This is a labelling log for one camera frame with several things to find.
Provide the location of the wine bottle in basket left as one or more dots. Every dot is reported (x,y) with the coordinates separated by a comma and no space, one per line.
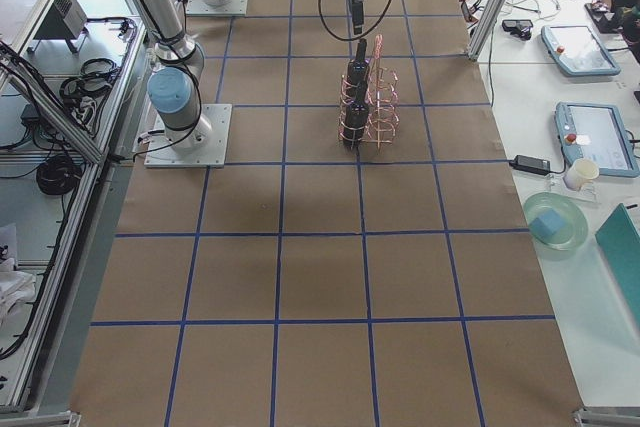
(357,69)

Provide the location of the lower blue teach pendant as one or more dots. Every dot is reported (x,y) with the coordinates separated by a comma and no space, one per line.
(595,132)

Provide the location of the wine bottle in basket right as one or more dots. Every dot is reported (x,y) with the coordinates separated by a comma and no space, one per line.
(356,115)

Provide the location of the teal folder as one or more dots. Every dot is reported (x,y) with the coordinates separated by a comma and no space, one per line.
(618,240)

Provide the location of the wine bottle in basket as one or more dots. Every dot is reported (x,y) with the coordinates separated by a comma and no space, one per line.
(356,115)
(357,69)

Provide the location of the blue teach pendant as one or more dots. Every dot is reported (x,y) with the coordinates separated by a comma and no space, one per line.
(595,132)
(578,51)

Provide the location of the black power brick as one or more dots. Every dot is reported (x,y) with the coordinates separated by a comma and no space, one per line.
(533,165)

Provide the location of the upper blue teach pendant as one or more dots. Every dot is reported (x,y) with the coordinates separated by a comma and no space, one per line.
(578,51)

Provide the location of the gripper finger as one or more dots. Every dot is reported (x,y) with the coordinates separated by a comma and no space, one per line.
(358,19)

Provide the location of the white paper cup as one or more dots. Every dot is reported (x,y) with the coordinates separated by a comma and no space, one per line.
(581,171)

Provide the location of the grey electronics box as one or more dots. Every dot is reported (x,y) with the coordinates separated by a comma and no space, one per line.
(65,20)

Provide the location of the copper wire wine basket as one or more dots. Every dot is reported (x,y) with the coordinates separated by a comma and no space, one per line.
(383,120)

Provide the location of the green glass plate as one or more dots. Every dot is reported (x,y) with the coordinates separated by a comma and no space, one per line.
(567,209)

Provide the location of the blue sponge block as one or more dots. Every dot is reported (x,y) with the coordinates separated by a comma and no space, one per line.
(549,226)

